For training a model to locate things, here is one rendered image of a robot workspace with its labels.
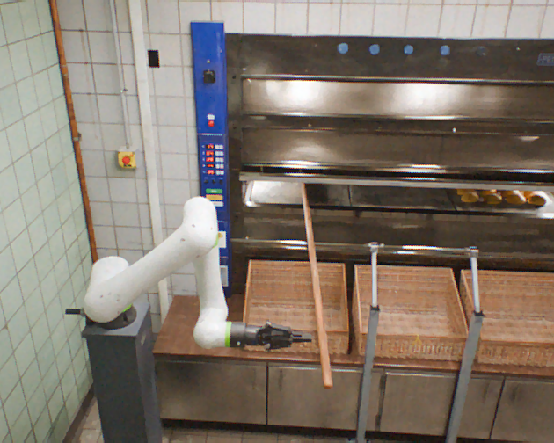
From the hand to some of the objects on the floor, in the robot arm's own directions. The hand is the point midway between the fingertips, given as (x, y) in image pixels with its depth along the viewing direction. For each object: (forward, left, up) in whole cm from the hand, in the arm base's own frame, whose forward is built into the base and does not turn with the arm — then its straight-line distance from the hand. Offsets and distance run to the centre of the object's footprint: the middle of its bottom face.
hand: (302, 337), depth 199 cm
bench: (+45, +84, -120) cm, 153 cm away
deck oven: (+50, +207, -120) cm, 245 cm away
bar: (+27, +64, -120) cm, 138 cm away
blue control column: (-47, +208, -120) cm, 244 cm away
